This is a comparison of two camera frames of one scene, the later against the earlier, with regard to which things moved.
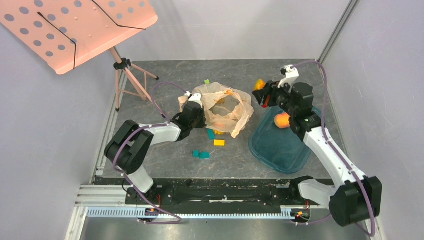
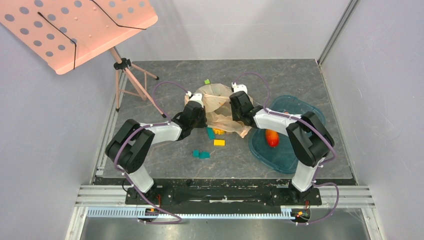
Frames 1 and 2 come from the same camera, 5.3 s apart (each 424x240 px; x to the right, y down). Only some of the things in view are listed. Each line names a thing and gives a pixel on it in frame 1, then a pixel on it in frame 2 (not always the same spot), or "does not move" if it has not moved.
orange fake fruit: (259, 85) to (273, 137)
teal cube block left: (195, 153) does not move
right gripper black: (269, 92) to (239, 100)
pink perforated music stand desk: (65, 34) does not move
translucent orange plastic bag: (226, 110) does not move
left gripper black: (202, 123) does not move
